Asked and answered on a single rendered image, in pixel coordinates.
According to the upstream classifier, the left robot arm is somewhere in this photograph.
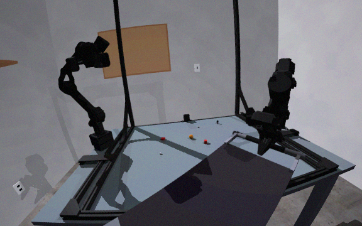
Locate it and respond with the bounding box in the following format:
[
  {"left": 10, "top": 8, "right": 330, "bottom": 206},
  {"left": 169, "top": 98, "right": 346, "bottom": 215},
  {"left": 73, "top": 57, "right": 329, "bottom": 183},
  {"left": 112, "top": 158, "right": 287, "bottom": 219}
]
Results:
[{"left": 244, "top": 58, "right": 297, "bottom": 129}]

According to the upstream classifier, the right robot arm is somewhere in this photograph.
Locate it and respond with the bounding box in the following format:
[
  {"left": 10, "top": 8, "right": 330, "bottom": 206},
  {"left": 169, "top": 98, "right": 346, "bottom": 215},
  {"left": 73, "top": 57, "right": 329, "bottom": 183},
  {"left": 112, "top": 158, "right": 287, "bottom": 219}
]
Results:
[{"left": 58, "top": 36, "right": 109, "bottom": 136}]

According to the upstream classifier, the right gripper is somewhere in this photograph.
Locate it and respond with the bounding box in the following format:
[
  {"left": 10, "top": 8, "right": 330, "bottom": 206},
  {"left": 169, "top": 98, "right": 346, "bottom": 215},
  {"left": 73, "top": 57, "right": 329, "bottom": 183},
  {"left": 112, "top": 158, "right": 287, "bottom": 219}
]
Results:
[{"left": 65, "top": 53, "right": 110, "bottom": 72}]

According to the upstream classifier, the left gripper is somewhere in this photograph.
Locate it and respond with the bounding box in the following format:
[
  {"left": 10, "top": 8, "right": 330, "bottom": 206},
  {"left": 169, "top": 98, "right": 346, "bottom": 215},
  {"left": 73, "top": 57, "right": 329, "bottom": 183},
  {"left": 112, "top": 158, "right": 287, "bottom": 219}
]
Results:
[{"left": 251, "top": 104, "right": 286, "bottom": 156}]

